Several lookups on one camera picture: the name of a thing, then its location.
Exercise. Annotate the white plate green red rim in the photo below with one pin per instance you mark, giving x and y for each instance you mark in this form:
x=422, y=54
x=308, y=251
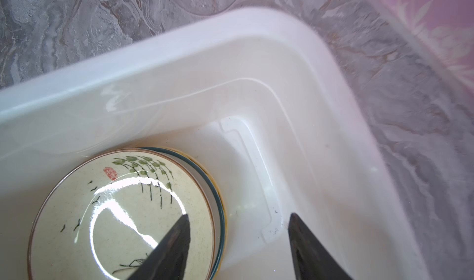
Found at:
x=214, y=199

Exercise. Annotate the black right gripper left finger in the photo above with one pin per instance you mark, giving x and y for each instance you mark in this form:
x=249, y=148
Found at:
x=168, y=260

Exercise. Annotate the cream plate with leaf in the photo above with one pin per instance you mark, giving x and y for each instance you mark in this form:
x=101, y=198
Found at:
x=106, y=216

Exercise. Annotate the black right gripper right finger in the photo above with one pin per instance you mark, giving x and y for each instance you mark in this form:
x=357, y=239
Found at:
x=311, y=260

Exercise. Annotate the white plastic bin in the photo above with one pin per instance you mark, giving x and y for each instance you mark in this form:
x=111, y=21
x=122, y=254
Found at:
x=255, y=97

